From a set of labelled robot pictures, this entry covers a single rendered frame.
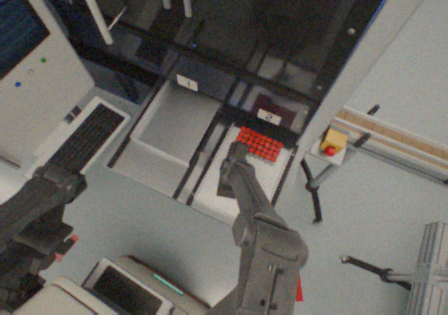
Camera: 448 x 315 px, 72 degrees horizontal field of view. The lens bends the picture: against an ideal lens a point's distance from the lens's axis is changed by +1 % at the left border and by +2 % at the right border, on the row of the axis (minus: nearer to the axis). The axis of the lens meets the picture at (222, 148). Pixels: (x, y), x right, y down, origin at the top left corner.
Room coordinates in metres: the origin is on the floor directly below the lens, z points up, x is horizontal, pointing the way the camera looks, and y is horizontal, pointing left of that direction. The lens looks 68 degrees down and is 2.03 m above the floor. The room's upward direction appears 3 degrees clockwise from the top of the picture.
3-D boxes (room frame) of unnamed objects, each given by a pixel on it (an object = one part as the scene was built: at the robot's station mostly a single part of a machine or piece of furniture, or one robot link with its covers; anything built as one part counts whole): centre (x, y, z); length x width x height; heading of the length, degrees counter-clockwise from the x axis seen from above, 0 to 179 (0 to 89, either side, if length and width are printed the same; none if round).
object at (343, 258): (0.05, -0.99, 0.07); 0.50 x 0.08 x 0.14; 68
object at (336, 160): (0.51, -0.44, 0.87); 0.14 x 0.13 x 0.02; 158
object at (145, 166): (0.46, 0.05, 0.87); 0.70 x 0.48 x 0.02; 68
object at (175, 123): (0.59, 0.19, 0.90); 0.34 x 0.26 x 0.04; 158
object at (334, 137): (0.48, -0.41, 1.00); 0.08 x 0.07 x 0.07; 158
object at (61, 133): (0.50, 0.65, 0.79); 0.45 x 0.28 x 0.03; 152
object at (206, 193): (0.37, -0.09, 0.90); 0.34 x 0.26 x 0.04; 157
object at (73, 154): (0.47, 0.59, 0.82); 0.40 x 0.14 x 0.02; 152
